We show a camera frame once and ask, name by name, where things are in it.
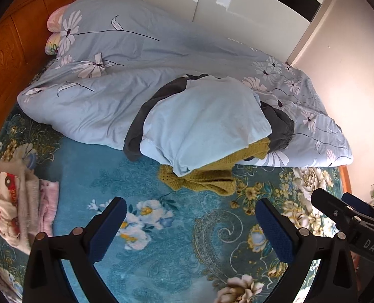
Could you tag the beige folded garment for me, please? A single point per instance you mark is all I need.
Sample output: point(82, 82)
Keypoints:
point(27, 192)

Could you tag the cream printed folded garment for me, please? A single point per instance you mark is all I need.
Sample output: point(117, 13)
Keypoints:
point(1, 208)

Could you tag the pink folded garment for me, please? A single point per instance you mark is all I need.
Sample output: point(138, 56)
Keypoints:
point(48, 205)

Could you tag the pink rainbow pillow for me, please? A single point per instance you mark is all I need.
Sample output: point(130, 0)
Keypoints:
point(52, 44)

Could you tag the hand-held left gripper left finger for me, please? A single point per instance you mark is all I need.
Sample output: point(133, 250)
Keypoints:
point(109, 227)

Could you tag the light blue t-shirt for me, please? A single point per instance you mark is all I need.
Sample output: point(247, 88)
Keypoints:
point(206, 116)

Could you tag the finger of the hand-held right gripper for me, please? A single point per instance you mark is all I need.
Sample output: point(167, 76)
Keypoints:
point(329, 202)
point(360, 204)

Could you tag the wooden headboard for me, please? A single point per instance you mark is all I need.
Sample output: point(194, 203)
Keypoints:
point(10, 38)

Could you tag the dark grey pants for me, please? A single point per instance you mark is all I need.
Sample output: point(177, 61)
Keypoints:
point(136, 137)

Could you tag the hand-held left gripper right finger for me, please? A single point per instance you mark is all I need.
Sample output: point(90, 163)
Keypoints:
point(275, 230)

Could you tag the pale blue floral duvet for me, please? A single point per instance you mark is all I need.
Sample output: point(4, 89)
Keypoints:
point(127, 69)

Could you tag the teal floral blanket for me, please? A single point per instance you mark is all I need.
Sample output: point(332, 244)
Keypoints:
point(174, 258)

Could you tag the mustard knit sweater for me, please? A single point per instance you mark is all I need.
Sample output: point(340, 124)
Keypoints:
point(206, 183)

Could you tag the white wardrobe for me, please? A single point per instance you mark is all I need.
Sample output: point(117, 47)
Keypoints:
point(237, 0)

